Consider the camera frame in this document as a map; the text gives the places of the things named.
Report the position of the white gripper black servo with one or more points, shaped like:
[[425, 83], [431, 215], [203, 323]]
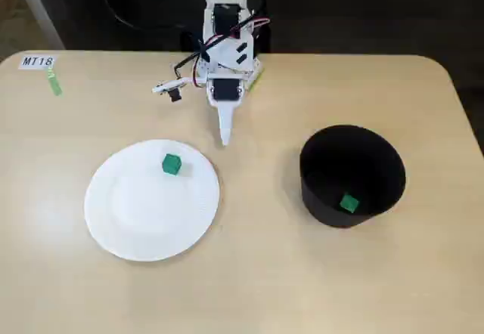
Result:
[[225, 91]]

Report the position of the green cube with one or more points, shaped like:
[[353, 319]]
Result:
[[348, 203], [172, 164]]

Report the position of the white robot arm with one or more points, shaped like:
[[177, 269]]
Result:
[[227, 52]]

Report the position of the black pot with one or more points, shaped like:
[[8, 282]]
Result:
[[340, 160]]

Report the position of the white paper plate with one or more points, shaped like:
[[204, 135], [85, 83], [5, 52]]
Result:
[[151, 213]]

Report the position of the white MT18 label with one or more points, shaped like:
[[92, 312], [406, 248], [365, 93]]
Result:
[[37, 62]]

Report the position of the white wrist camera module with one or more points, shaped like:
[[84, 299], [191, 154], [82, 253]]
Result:
[[168, 85]]

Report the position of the white metal post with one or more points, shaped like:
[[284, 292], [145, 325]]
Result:
[[38, 9]]

